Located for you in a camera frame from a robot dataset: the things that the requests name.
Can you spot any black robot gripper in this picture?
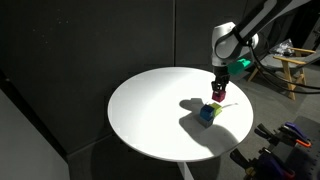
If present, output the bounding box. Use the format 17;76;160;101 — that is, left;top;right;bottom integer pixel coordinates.
211;66;230;93

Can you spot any pink cube block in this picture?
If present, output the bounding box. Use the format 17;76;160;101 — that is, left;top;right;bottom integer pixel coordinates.
212;90;226;102

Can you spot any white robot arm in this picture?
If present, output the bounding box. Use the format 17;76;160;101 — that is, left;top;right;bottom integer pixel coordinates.
212;0;311;94

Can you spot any yellow-green cube block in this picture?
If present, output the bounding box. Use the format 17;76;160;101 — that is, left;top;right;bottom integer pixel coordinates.
211;103;222;116

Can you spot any blue cube block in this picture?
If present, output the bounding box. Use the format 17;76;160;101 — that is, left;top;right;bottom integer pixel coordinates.
200;105;214;121

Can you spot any grey cube block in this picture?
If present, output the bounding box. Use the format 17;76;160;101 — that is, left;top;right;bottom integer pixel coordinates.
199;117;214;128

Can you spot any round white table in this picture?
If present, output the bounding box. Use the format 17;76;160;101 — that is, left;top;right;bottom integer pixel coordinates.
107;67;253;180

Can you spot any wooden folding chair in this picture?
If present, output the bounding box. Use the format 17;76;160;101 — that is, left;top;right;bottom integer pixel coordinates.
248;48;320;100

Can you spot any purple orange spring clamp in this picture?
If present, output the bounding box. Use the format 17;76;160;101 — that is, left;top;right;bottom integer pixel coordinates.
254;122;312;148

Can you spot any black perforated cart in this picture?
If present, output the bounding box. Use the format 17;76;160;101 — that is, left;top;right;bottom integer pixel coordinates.
262;116;320;180

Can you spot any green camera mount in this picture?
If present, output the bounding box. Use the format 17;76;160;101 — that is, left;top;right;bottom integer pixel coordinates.
228;58;251;75

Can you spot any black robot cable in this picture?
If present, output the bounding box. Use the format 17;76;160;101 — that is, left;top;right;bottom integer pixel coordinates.
233;26;320;96

